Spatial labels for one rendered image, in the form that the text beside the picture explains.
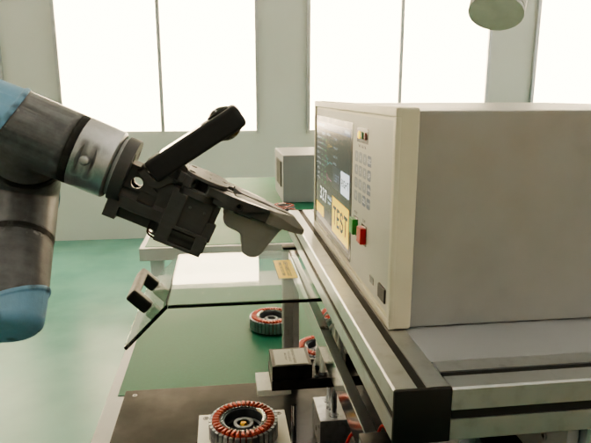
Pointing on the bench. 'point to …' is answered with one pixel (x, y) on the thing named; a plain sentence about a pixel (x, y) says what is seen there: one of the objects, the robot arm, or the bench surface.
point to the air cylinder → (322, 423)
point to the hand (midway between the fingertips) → (295, 221)
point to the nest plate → (274, 442)
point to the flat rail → (339, 374)
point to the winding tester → (467, 210)
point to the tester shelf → (456, 364)
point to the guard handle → (141, 290)
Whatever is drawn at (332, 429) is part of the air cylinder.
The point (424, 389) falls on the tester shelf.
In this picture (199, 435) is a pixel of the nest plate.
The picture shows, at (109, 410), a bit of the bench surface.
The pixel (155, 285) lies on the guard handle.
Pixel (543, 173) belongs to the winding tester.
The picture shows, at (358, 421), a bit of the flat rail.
